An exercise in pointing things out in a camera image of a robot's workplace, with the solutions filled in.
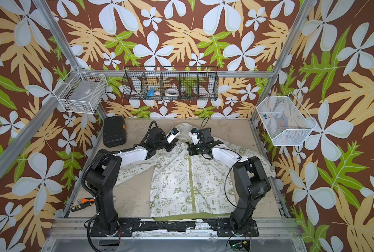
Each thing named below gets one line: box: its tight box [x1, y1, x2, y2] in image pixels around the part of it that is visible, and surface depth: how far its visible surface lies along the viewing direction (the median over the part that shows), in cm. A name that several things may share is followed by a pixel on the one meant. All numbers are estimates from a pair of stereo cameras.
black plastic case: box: [102, 116, 127, 148], surface depth 104 cm
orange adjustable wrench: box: [81, 197, 96, 204], surface depth 84 cm
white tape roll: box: [164, 88, 180, 97], surface depth 100 cm
